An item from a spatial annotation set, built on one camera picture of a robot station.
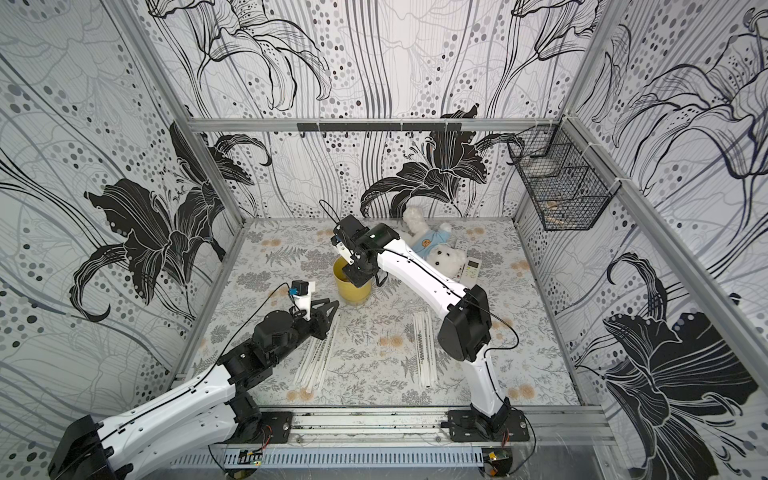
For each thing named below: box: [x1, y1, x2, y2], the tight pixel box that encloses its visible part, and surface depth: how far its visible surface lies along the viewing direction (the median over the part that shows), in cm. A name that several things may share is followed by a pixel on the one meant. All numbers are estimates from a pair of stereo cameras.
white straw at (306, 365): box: [293, 339, 319, 388], surface depth 83 cm
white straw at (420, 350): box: [413, 312, 426, 388], surface depth 86 cm
